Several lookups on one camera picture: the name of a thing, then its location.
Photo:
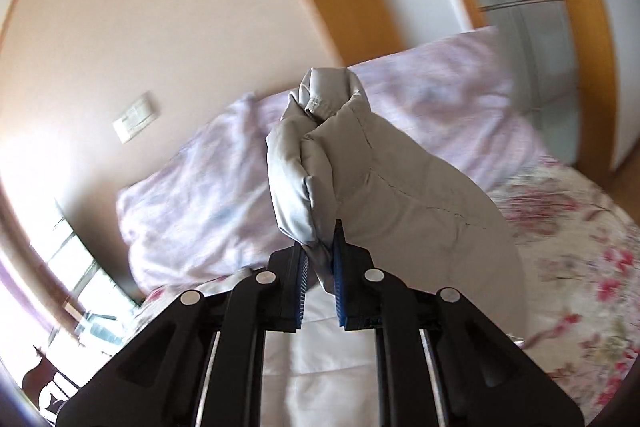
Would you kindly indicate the frosted glass door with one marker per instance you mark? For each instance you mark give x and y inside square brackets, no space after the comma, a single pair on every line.
[537,40]

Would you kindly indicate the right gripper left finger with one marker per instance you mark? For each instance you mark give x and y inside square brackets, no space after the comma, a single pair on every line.
[199,362]

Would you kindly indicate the left lilac pillow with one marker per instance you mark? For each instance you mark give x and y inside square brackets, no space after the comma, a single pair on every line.
[208,212]

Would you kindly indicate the window with bars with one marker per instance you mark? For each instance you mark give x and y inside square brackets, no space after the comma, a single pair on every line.
[56,300]

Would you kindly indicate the lilac pillow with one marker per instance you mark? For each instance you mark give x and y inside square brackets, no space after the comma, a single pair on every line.
[208,212]
[452,96]

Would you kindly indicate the light grey down jacket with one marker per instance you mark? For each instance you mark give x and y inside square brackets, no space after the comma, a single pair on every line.
[333,164]

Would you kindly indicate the floral bed sheet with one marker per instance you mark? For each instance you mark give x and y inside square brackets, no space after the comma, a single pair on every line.
[581,260]

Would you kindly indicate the right lilac pillow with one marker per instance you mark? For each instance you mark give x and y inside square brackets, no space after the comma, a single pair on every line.
[452,96]

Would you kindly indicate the white wall switch plate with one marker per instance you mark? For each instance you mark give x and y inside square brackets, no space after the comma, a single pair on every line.
[139,115]

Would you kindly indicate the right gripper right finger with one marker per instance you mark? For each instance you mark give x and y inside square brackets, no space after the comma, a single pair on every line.
[440,360]

